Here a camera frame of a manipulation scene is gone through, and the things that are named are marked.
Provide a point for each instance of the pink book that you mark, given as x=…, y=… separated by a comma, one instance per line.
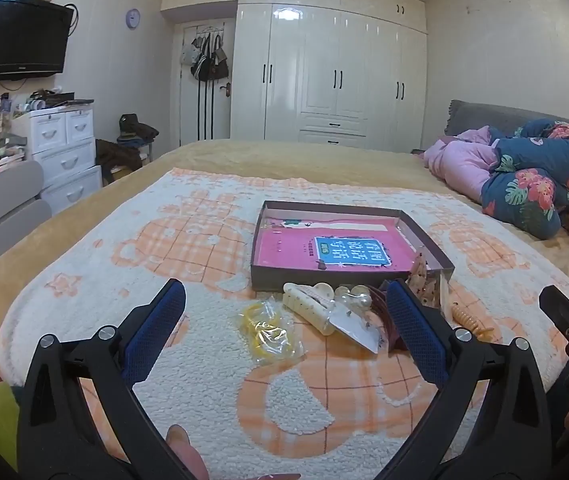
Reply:
x=289, y=252

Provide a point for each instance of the floral blue quilt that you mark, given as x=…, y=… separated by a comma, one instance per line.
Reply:
x=529, y=180

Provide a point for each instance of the shallow cardboard box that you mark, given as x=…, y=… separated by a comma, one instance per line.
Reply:
x=349, y=280

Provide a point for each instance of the orange and white blanket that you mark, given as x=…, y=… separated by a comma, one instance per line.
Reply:
x=114, y=270

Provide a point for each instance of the black wall television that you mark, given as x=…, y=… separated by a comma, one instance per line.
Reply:
x=19, y=37

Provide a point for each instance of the white plastic drawer cabinet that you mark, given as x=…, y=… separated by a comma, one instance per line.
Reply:
x=67, y=160

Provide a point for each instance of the dark clothes pile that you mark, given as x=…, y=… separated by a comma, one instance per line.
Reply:
x=137, y=127

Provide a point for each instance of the earrings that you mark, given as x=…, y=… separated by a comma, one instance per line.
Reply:
x=359, y=332

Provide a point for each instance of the pink quilt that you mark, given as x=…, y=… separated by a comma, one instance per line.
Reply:
x=459, y=162

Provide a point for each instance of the white wardrobe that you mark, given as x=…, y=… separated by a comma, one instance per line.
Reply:
x=344, y=70

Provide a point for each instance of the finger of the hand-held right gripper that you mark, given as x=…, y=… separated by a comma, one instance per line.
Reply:
x=562, y=312

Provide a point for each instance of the cluttered side shelf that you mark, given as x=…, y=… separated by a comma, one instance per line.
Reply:
x=7, y=140

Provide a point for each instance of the black device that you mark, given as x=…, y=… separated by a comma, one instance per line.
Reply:
x=59, y=98

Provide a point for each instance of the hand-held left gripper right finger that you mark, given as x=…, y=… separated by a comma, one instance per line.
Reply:
x=414, y=330

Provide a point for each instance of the brown hair clip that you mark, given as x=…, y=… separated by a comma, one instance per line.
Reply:
x=382, y=310

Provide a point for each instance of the white door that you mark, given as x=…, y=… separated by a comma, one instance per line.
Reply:
x=189, y=110

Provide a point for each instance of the person's left hand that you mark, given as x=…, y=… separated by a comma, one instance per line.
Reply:
x=184, y=452

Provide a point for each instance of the brown clothes heap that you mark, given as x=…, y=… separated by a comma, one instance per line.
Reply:
x=117, y=157

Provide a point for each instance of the yellow bed sheet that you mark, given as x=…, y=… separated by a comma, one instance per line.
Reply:
x=289, y=157

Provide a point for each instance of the pearl hair bobbles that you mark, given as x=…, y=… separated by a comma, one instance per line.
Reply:
x=354, y=297

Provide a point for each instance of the yellow rings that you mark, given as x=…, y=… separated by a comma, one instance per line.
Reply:
x=264, y=335

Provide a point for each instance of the leopard print clips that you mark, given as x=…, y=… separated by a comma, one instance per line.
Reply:
x=427, y=285

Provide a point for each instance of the hanging bags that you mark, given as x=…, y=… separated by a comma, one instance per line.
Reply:
x=207, y=62

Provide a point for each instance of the purple wall clock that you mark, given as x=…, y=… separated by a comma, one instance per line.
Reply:
x=133, y=18

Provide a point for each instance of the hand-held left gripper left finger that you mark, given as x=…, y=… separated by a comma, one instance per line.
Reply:
x=157, y=320

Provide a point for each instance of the grey padded headboard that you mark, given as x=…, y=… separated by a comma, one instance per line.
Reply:
x=469, y=117

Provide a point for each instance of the cream hair claw clip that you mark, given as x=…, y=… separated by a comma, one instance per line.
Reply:
x=307, y=307

